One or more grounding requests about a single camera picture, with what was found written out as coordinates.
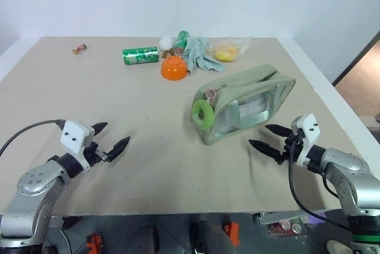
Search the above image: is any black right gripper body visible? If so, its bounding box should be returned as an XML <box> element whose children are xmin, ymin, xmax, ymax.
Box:
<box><xmin>281</xmin><ymin>129</ymin><xmax>307</xmax><ymax>166</ymax></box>

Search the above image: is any green ring charm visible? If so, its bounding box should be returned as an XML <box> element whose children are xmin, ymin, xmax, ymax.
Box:
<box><xmin>191</xmin><ymin>99</ymin><xmax>216</xmax><ymax>131</ymax></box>

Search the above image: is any teal cloth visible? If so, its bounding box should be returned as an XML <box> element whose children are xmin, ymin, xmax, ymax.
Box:
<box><xmin>182</xmin><ymin>36</ymin><xmax>227</xmax><ymax>76</ymax></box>

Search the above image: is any purple object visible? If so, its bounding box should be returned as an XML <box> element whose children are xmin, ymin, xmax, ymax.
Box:
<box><xmin>306</xmin><ymin>210</ymin><xmax>328</xmax><ymax>226</ymax></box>

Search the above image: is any yellow bread bun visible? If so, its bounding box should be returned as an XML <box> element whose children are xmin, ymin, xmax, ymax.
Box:
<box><xmin>215</xmin><ymin>45</ymin><xmax>239</xmax><ymax>62</ymax></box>

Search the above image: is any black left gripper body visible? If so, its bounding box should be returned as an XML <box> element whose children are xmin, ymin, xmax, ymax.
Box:
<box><xmin>84</xmin><ymin>142</ymin><xmax>116</xmax><ymax>167</ymax></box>

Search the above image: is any light green zipper pouch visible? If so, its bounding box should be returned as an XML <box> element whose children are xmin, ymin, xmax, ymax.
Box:
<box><xmin>189</xmin><ymin>63</ymin><xmax>297</xmax><ymax>146</ymax></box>

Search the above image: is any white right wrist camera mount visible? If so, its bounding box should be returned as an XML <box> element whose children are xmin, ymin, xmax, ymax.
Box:
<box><xmin>290</xmin><ymin>113</ymin><xmax>322</xmax><ymax>167</ymax></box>

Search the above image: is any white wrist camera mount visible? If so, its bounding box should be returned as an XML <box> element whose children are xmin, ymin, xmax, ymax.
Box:
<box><xmin>290</xmin><ymin>113</ymin><xmax>322</xmax><ymax>167</ymax></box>
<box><xmin>60</xmin><ymin>120</ymin><xmax>96</xmax><ymax>174</ymax></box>

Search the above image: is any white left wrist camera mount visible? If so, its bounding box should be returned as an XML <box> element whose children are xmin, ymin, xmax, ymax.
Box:
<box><xmin>60</xmin><ymin>120</ymin><xmax>96</xmax><ymax>174</ymax></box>

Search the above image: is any clear plastic bag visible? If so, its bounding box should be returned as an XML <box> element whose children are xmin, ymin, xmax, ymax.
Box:
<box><xmin>206</xmin><ymin>36</ymin><xmax>253</xmax><ymax>63</ymax></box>

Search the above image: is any beige table cover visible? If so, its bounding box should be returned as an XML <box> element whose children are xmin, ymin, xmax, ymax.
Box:
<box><xmin>0</xmin><ymin>36</ymin><xmax>371</xmax><ymax>217</ymax></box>

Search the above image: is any beige shoe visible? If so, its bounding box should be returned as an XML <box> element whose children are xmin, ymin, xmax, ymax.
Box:
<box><xmin>326</xmin><ymin>240</ymin><xmax>353</xmax><ymax>254</ymax></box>

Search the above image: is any clear box with small items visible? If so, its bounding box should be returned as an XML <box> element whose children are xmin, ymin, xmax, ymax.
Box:
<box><xmin>265</xmin><ymin>218</ymin><xmax>308</xmax><ymax>239</ymax></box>

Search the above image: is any dark rounded shape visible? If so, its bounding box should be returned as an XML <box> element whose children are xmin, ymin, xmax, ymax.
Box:
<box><xmin>189</xmin><ymin>220</ymin><xmax>238</xmax><ymax>254</ymax></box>

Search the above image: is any pink key ring clip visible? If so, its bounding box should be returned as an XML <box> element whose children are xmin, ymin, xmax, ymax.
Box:
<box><xmin>205</xmin><ymin>88</ymin><xmax>217</xmax><ymax>105</ymax></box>

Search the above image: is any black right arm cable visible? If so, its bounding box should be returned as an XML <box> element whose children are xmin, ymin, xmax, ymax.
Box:
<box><xmin>288</xmin><ymin>139</ymin><xmax>353</xmax><ymax>232</ymax></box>

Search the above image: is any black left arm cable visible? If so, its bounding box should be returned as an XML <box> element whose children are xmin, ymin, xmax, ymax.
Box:
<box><xmin>0</xmin><ymin>119</ymin><xmax>66</xmax><ymax>154</ymax></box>

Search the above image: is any orange plastic bowl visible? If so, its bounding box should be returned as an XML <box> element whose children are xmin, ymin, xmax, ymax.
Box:
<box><xmin>160</xmin><ymin>55</ymin><xmax>189</xmax><ymax>81</ymax></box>

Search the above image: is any large green soda can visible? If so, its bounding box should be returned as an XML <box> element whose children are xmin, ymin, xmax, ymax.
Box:
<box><xmin>122</xmin><ymin>46</ymin><xmax>160</xmax><ymax>66</ymax></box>

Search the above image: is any slim green soda can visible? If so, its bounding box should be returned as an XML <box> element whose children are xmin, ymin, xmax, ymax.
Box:
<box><xmin>173</xmin><ymin>30</ymin><xmax>191</xmax><ymax>57</ymax></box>

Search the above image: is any orange plastic part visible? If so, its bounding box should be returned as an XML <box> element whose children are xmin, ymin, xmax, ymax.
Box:
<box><xmin>223</xmin><ymin>221</ymin><xmax>241</xmax><ymax>247</ymax></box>
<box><xmin>85</xmin><ymin>233</ymin><xmax>105</xmax><ymax>254</ymax></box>

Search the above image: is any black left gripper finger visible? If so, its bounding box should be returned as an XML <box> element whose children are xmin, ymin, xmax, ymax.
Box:
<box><xmin>90</xmin><ymin>122</ymin><xmax>109</xmax><ymax>144</ymax></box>
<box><xmin>103</xmin><ymin>135</ymin><xmax>131</xmax><ymax>163</ymax></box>

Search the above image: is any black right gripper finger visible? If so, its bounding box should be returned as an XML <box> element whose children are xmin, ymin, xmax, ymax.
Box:
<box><xmin>264</xmin><ymin>124</ymin><xmax>294</xmax><ymax>138</ymax></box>
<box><xmin>248</xmin><ymin>139</ymin><xmax>286</xmax><ymax>165</ymax></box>

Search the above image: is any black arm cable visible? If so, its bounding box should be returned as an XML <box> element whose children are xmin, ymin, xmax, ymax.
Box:
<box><xmin>288</xmin><ymin>139</ymin><xmax>353</xmax><ymax>232</ymax></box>
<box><xmin>0</xmin><ymin>119</ymin><xmax>66</xmax><ymax>154</ymax></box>

